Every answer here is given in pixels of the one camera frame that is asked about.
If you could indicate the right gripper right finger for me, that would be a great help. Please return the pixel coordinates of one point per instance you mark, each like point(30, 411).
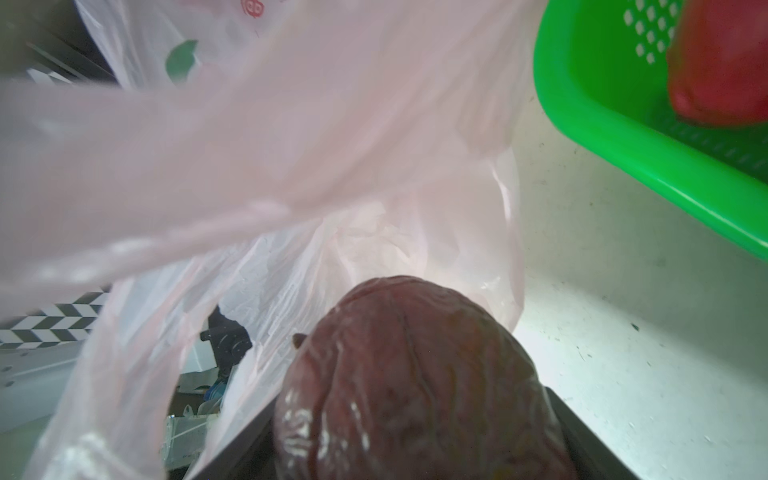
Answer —
point(593, 460)

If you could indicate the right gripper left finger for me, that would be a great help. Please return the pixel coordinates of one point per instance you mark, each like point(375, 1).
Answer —
point(250, 456)

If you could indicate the pink plastic bag fruit print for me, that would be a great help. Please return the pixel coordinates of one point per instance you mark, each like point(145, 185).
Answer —
point(261, 159)

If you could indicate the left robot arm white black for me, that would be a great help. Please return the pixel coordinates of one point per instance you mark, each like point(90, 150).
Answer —
point(230, 342)

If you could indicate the red fake strawberry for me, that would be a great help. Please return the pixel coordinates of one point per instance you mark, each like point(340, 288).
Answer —
point(717, 63)

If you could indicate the green plastic basket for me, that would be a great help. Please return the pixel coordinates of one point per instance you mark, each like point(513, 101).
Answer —
point(600, 74)

